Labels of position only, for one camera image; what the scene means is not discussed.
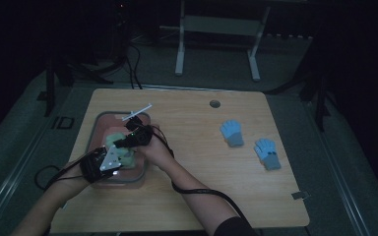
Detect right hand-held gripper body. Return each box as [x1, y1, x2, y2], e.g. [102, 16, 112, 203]
[121, 102, 155, 148]

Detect pink basin with grey rim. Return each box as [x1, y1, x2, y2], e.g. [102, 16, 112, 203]
[84, 111, 152, 190]

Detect black metal stand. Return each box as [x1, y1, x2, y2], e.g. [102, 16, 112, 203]
[264, 32, 343, 133]
[36, 53, 114, 118]

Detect person's left hand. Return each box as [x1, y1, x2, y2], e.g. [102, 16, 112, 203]
[53, 160, 92, 198]

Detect grey tape piece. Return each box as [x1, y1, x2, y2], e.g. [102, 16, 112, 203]
[290, 191, 310, 201]

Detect plain blue glove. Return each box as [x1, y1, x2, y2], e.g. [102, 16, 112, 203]
[220, 119, 245, 148]

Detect black hanging cables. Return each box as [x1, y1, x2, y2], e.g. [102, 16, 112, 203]
[123, 42, 144, 90]

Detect blue glove with eyes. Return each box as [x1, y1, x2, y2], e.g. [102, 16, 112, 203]
[253, 138, 283, 171]

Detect black looped floor cable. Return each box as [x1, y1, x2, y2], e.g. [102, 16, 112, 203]
[33, 164, 63, 192]

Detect green mitten with face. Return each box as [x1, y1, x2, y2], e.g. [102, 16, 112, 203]
[116, 147, 138, 170]

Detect white desk frame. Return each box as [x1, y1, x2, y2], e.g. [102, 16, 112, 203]
[158, 0, 272, 83]

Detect person's right hand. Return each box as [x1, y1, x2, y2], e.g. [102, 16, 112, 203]
[134, 124, 175, 169]

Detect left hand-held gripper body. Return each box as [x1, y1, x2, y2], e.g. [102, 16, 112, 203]
[79, 146, 123, 184]

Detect black square floor frame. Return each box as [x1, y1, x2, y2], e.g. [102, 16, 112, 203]
[51, 115, 76, 130]

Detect black sleeve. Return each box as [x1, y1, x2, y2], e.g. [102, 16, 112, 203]
[213, 215, 259, 236]

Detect left hand-held gripper cable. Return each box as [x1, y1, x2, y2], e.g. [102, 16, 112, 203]
[43, 151, 92, 191]

